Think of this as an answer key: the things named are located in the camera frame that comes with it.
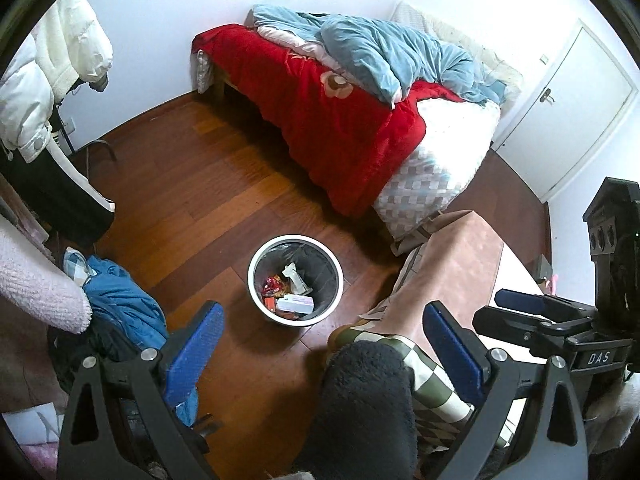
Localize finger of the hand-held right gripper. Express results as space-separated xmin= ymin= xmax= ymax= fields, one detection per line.
xmin=472 ymin=305 xmax=594 ymax=359
xmin=495 ymin=288 xmax=601 ymax=322

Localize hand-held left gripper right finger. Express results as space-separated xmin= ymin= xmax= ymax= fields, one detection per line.
xmin=423 ymin=301 xmax=588 ymax=480

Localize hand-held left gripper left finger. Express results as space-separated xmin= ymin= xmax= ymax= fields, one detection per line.
xmin=56 ymin=301 xmax=224 ymax=480

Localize white round trash bin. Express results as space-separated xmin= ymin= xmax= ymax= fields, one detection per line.
xmin=247 ymin=235 xmax=344 ymax=329

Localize green checked cloth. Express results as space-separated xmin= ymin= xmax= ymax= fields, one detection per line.
xmin=327 ymin=324 xmax=512 ymax=453

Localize pink tablecloth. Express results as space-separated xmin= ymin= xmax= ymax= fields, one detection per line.
xmin=357 ymin=209 xmax=505 ymax=357

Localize red crumpled wrapper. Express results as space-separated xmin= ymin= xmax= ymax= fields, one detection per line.
xmin=262 ymin=275 xmax=292 ymax=312

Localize black fuzzy slipper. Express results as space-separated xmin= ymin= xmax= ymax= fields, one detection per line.
xmin=294 ymin=339 xmax=419 ymax=480

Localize white box with pink print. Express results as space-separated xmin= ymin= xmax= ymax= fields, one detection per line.
xmin=276 ymin=295 xmax=315 ymax=316

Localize black cloth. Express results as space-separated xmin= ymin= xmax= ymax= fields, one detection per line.
xmin=46 ymin=319 xmax=151 ymax=396

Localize bed with checked sheet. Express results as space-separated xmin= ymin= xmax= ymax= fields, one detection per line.
xmin=192 ymin=0 xmax=524 ymax=242

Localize blue plaid cloth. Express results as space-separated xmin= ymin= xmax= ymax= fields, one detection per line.
xmin=62 ymin=247 xmax=92 ymax=289

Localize white door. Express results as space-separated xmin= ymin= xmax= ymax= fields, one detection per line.
xmin=491 ymin=18 xmax=639 ymax=205

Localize white paper sheet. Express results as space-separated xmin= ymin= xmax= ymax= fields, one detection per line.
xmin=0 ymin=402 xmax=64 ymax=447

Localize black pants with white stripes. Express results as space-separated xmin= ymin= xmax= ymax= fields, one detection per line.
xmin=0 ymin=136 xmax=117 ymax=250

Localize black metal chair leg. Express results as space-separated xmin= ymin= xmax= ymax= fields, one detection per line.
xmin=74 ymin=139 xmax=119 ymax=162

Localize red blanket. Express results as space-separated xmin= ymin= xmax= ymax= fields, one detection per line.
xmin=192 ymin=24 xmax=467 ymax=219

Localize white patterned pillow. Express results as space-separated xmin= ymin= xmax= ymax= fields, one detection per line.
xmin=391 ymin=1 xmax=524 ymax=103

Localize light blue duvet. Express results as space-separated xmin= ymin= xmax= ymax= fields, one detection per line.
xmin=251 ymin=4 xmax=502 ymax=107

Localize white puffer jacket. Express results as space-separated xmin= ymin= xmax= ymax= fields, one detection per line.
xmin=0 ymin=35 xmax=57 ymax=164

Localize cream puffer jacket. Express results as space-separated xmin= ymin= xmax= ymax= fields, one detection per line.
xmin=36 ymin=0 xmax=114 ymax=97

